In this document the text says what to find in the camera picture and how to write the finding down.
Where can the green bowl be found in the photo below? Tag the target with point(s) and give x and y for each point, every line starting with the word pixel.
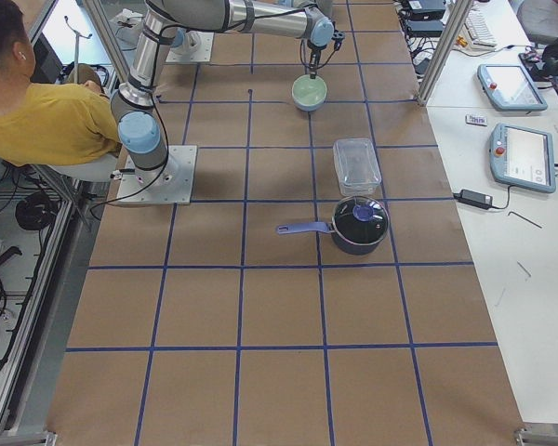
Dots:
pixel 307 90

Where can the lower teach pendant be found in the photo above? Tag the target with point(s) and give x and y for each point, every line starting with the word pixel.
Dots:
pixel 522 157

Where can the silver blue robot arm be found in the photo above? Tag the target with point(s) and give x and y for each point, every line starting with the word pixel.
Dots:
pixel 182 31

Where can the white keyboard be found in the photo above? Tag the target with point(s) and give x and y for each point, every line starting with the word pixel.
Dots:
pixel 476 32

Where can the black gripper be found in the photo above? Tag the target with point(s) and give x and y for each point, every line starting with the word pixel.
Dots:
pixel 314 49

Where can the light blue bowl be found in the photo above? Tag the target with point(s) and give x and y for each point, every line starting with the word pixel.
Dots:
pixel 309 107

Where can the black power adapter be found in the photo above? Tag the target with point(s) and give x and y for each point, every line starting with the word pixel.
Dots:
pixel 474 199

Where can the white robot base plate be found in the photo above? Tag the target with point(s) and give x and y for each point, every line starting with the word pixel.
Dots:
pixel 171 183

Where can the black allen key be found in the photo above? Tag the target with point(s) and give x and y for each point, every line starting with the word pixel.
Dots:
pixel 525 219

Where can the person in yellow shirt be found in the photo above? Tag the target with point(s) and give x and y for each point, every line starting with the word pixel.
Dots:
pixel 46 123

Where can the clear plastic container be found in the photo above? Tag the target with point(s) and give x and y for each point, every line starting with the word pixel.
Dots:
pixel 357 167

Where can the upper teach pendant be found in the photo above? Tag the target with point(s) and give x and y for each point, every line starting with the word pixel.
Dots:
pixel 509 88

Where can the blue saucepan with lid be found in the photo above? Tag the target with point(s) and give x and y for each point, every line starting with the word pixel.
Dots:
pixel 357 226

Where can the teach pendant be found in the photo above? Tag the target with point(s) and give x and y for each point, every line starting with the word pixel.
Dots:
pixel 509 88
pixel 522 157

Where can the aluminium frame post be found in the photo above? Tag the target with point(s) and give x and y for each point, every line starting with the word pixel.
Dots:
pixel 454 24

